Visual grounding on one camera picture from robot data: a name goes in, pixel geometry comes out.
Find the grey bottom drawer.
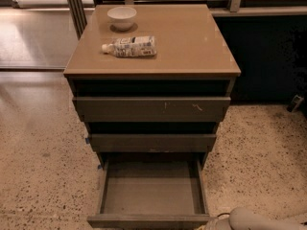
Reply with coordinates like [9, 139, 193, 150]
[87, 160, 212, 230]

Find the grey drawer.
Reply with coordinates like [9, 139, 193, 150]
[87, 160, 212, 230]
[88, 134, 217, 152]
[73, 97, 230, 123]

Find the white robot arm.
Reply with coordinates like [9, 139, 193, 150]
[204, 207, 307, 230]

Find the grey drawer cabinet tan top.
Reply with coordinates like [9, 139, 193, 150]
[64, 5, 241, 164]

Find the grey top drawer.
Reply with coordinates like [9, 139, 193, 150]
[73, 97, 230, 123]

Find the grey middle drawer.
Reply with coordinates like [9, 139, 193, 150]
[88, 134, 217, 152]

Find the lying plastic bottle white label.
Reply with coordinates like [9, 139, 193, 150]
[102, 35, 156, 58]

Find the blue tape piece upper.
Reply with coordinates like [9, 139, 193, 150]
[84, 137, 90, 144]

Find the white ceramic bowl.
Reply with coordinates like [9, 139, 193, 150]
[107, 6, 137, 31]

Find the small grey floor bracket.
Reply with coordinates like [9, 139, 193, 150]
[287, 95, 304, 112]

